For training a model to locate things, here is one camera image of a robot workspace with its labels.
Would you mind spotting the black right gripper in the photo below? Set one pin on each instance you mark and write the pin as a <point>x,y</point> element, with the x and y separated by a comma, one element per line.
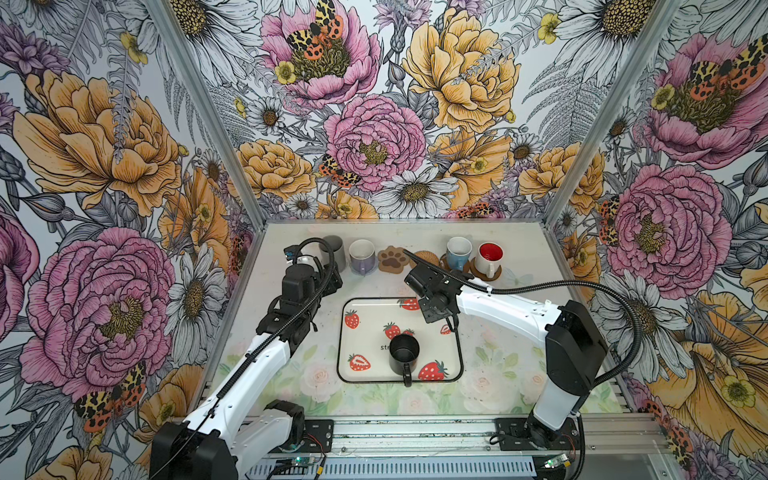
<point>427,312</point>

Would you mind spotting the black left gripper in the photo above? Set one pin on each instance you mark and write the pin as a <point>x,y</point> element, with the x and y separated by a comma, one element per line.
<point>329,278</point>

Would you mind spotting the woven rattan round coaster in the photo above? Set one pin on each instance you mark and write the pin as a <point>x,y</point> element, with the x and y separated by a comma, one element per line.
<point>428,257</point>

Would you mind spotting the grey mug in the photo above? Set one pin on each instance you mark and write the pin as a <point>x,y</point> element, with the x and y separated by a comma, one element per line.
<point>332,247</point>

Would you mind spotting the cork paw print coaster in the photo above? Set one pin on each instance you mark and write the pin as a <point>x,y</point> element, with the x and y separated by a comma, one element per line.
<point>392,260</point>

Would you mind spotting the scratched brown wooden round coaster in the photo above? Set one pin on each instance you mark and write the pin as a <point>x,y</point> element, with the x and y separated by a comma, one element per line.
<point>465,270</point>

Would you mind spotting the light blue mug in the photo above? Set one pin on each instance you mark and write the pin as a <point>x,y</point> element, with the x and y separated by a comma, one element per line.
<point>458,251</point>

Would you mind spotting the white mug purple handle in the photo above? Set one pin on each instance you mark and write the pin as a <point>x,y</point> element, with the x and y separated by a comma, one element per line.
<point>363,257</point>

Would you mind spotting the plain brown wooden round coaster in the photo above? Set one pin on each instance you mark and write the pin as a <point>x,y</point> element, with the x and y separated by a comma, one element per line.
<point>478,274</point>

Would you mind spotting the red inside white mug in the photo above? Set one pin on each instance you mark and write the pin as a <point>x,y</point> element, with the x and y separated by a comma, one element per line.
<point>488,259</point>

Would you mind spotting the black mug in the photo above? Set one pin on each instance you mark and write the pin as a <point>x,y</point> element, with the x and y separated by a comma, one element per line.
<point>404,351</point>

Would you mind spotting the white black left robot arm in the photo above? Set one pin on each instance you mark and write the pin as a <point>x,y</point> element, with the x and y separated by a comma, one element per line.
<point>215,441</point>

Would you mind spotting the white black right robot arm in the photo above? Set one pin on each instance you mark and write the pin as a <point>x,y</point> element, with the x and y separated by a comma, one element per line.
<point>573,346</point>

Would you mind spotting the white strawberry serving tray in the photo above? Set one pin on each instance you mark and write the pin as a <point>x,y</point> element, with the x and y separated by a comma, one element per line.
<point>368,327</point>

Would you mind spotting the green circuit board left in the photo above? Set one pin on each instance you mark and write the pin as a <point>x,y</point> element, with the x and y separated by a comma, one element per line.
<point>304,462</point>

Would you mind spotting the green circuit board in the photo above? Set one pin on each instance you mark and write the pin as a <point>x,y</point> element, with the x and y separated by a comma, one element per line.
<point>559,461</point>
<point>304,462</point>

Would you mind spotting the green circuit board right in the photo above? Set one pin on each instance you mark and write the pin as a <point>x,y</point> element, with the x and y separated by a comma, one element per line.
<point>559,461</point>

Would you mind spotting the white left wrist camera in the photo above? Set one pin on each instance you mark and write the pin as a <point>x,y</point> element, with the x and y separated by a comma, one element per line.
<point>294,256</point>

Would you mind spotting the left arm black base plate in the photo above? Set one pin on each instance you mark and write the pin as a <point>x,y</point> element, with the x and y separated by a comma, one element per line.
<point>316,436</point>

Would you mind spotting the aluminium frame corner post right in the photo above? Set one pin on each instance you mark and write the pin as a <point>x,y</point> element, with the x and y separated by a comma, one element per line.
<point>659,20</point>

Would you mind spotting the aluminium frame corner post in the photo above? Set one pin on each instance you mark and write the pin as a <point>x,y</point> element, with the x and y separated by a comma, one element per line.
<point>184,62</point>
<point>659,20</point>

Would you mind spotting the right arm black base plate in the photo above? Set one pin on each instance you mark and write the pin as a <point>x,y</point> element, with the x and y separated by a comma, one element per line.
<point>518,433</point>

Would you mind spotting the aluminium front rail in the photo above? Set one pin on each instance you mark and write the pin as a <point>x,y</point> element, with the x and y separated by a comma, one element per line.
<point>612,434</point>

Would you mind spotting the aluminium frame corner post left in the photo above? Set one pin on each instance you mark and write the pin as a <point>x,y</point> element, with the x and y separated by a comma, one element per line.
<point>184,62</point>

